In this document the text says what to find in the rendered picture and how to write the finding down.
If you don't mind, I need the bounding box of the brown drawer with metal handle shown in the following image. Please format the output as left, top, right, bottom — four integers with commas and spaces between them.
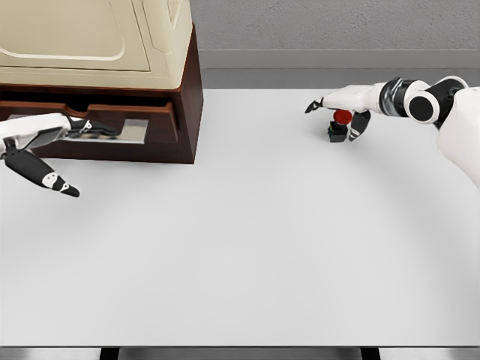
0, 97, 181, 147

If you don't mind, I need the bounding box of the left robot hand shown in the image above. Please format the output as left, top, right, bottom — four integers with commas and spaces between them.
0, 112, 119, 199

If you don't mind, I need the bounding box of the brown cabinet with cream top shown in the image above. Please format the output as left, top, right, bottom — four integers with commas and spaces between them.
0, 0, 205, 167

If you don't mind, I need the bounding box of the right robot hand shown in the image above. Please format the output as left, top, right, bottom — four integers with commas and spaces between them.
304, 83, 380, 143

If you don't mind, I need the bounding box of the red button switch black base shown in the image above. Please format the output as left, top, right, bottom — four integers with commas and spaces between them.
326, 109, 354, 144

